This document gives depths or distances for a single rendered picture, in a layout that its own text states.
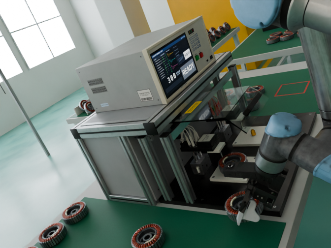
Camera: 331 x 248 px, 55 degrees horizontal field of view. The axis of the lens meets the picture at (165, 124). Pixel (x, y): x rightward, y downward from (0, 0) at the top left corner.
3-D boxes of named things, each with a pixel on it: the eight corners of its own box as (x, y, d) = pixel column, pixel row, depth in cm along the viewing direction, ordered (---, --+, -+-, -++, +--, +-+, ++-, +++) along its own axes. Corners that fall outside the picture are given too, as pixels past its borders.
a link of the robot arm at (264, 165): (254, 155, 80) (264, 138, 86) (249, 168, 83) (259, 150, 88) (283, 168, 77) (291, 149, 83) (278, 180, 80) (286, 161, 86)
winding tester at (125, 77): (215, 60, 143) (202, 15, 135) (167, 104, 112) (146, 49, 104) (150, 74, 166) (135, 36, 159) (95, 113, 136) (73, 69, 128)
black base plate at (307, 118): (316, 115, 141) (315, 111, 140) (281, 217, 96) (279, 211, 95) (222, 122, 170) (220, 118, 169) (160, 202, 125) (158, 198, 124)
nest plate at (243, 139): (276, 127, 140) (275, 125, 140) (266, 145, 130) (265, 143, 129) (244, 129, 149) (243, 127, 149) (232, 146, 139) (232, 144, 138)
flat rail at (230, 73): (235, 73, 150) (233, 67, 149) (170, 144, 106) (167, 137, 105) (232, 73, 151) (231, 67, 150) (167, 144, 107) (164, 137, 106)
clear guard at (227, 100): (269, 98, 112) (265, 83, 110) (247, 133, 96) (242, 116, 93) (191, 107, 132) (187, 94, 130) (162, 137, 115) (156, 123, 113)
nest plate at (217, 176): (259, 159, 123) (258, 156, 123) (247, 183, 113) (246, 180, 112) (224, 158, 132) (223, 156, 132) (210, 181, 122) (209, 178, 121)
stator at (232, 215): (268, 199, 98) (265, 190, 96) (257, 226, 90) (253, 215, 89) (235, 197, 105) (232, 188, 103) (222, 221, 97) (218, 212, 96)
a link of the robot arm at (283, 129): (297, 135, 70) (263, 117, 74) (281, 170, 76) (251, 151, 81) (312, 121, 74) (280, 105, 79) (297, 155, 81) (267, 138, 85)
